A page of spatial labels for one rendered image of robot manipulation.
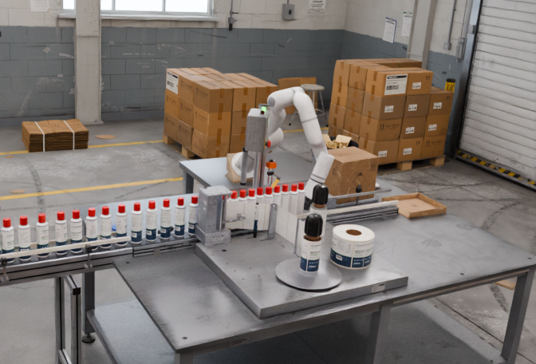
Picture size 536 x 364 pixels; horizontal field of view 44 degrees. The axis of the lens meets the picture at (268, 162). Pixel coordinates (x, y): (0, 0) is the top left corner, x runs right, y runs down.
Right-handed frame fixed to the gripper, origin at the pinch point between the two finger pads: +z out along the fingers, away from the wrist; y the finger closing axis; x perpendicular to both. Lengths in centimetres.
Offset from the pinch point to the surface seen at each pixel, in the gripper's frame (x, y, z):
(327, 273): -25, 64, 15
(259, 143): -44, 0, -25
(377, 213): 47.4, 5.5, -8.1
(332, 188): 31.5, -22.3, -10.1
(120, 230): -102, 2, 34
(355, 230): -8, 51, -5
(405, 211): 71, 3, -14
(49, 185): -33, -325, 112
